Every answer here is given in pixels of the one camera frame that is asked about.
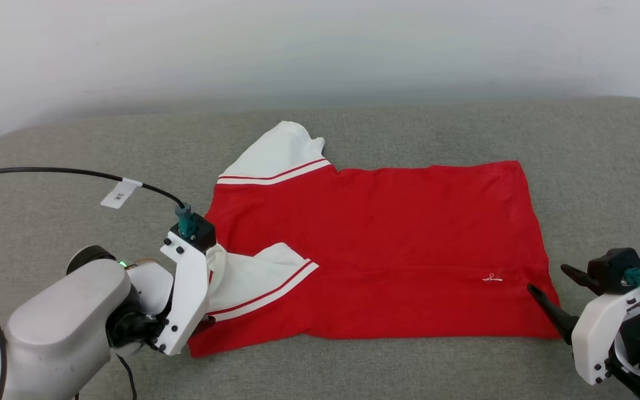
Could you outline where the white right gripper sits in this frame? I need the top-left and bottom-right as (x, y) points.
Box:
(527, 265), (640, 385)

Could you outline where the white cable label tag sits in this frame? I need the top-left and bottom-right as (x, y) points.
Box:
(101, 178), (143, 210)

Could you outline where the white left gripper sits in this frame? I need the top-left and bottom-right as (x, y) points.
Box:
(153, 231), (216, 356)

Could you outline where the red and white shirt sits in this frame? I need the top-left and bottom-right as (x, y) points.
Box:
(188, 121), (563, 359)

